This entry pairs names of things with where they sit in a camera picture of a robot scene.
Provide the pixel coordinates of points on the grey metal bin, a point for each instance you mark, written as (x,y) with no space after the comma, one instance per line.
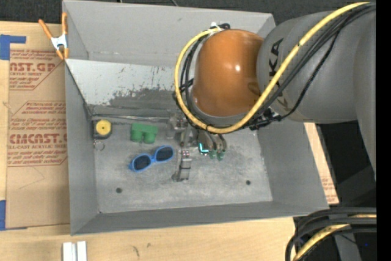
(183,192)

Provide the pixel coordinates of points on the yellow and black tape measure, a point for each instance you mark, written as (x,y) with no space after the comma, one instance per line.
(102,128)

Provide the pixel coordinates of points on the green toy binoculars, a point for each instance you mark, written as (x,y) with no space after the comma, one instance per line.
(143,132)

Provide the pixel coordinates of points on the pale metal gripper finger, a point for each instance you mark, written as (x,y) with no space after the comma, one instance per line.
(177,125)
(185,166)

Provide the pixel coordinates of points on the blue sunglasses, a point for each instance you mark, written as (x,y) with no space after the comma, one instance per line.
(152,158)

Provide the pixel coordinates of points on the black cylinder on white bracket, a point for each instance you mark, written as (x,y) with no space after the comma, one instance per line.
(223,26)

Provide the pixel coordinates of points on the brown cardboard board, red print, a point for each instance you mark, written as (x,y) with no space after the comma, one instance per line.
(36,186)

